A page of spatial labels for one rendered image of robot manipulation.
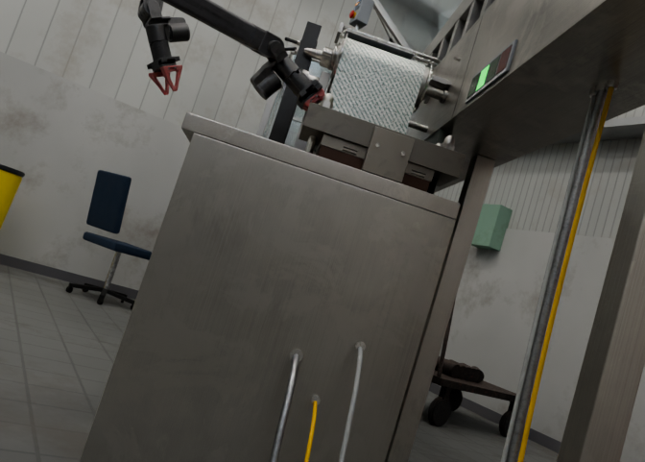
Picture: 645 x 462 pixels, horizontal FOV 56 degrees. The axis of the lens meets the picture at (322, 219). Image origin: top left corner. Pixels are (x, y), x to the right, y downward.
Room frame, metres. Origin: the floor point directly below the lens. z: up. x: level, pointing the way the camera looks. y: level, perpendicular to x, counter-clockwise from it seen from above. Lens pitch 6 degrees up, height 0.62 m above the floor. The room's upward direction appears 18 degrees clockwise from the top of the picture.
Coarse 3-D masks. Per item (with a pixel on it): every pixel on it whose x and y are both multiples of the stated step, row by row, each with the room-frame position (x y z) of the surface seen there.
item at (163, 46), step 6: (156, 42) 1.77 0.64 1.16; (162, 42) 1.77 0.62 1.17; (156, 48) 1.77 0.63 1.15; (162, 48) 1.77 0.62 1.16; (168, 48) 1.79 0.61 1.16; (156, 54) 1.77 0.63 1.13; (162, 54) 1.77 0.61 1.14; (168, 54) 1.78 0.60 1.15; (156, 60) 1.77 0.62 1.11; (162, 60) 1.75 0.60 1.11; (168, 60) 1.78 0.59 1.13; (174, 60) 1.79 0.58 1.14; (150, 66) 1.82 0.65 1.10
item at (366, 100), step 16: (336, 80) 1.60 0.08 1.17; (352, 80) 1.60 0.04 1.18; (336, 96) 1.60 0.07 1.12; (352, 96) 1.61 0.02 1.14; (368, 96) 1.61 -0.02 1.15; (384, 96) 1.61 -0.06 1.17; (400, 96) 1.61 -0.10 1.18; (352, 112) 1.61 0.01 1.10; (368, 112) 1.61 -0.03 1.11; (384, 112) 1.61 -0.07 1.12; (400, 112) 1.62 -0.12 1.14; (400, 128) 1.62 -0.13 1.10
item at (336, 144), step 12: (324, 144) 1.42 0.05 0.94; (336, 144) 1.42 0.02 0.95; (348, 144) 1.42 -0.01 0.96; (324, 156) 1.42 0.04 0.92; (336, 156) 1.42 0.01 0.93; (348, 156) 1.42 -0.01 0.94; (360, 156) 1.42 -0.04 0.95; (360, 168) 1.42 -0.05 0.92; (408, 168) 1.43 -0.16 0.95; (420, 168) 1.43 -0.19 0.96; (408, 180) 1.43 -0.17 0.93; (420, 180) 1.44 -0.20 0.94
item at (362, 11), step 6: (360, 0) 2.19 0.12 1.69; (366, 0) 2.18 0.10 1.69; (372, 0) 2.19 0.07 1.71; (354, 6) 2.23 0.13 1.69; (360, 6) 2.17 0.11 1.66; (366, 6) 2.18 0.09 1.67; (372, 6) 2.19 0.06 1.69; (354, 12) 2.20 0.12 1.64; (360, 12) 2.18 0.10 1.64; (366, 12) 2.18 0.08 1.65; (354, 18) 2.19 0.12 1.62; (360, 18) 2.18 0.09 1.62; (366, 18) 2.19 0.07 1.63; (354, 24) 2.22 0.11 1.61; (360, 24) 2.21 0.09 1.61; (366, 24) 2.19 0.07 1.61
